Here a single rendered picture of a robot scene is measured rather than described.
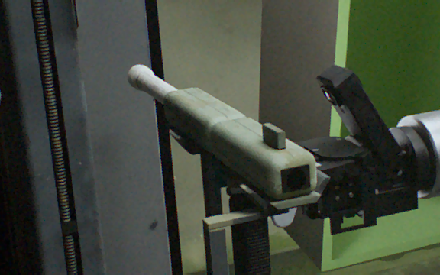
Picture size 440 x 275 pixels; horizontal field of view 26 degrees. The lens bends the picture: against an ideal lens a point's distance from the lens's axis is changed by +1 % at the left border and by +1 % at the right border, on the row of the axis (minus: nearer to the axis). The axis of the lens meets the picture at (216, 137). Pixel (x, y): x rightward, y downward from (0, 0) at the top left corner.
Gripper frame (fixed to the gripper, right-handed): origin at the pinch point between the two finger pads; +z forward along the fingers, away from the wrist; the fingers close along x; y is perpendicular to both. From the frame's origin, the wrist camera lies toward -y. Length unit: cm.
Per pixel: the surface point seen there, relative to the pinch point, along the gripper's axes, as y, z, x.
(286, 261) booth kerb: 96, -81, 175
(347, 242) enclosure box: 62, -67, 107
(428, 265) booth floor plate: 105, -127, 167
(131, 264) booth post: 28, 0, 47
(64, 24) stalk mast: -17.7, 15.7, -3.5
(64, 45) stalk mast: -15.9, 15.9, -3.5
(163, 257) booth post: 28, -5, 47
